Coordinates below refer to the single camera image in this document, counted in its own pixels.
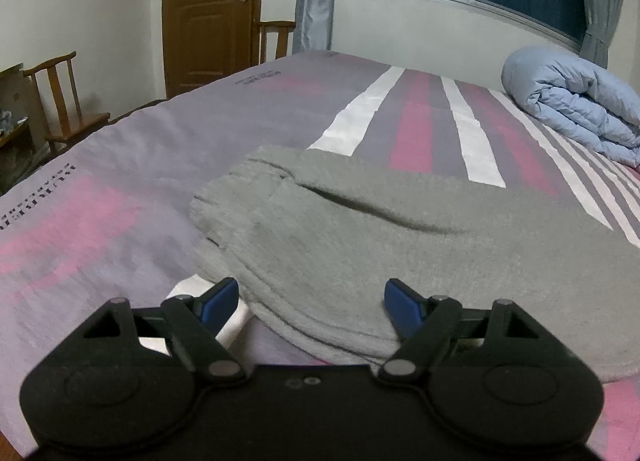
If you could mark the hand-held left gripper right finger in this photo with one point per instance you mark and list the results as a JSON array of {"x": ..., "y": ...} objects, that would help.
[{"x": 402, "y": 308}]

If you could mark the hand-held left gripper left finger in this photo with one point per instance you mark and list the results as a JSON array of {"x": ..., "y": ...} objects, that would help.
[{"x": 217, "y": 303}]

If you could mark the grey pants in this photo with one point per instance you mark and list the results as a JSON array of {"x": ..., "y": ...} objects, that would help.
[{"x": 400, "y": 251}]

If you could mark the bed with striped sheet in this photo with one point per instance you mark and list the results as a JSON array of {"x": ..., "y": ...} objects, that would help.
[{"x": 125, "y": 181}]

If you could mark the wooden chair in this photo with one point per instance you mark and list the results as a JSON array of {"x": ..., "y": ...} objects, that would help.
[
  {"x": 65, "y": 101},
  {"x": 275, "y": 38}
]

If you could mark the cluttered wooden side table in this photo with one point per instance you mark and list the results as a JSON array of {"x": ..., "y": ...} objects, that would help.
[{"x": 12, "y": 131}]

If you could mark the light blue folded duvet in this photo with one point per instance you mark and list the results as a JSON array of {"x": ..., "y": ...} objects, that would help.
[{"x": 570, "y": 96}]

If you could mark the brown wooden door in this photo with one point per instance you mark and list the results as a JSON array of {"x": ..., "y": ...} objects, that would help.
[{"x": 210, "y": 11}]

